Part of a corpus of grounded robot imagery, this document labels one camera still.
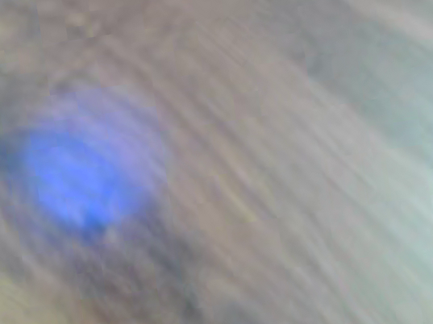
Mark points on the large brown blue-printed carton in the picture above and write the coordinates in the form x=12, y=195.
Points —
x=76, y=179

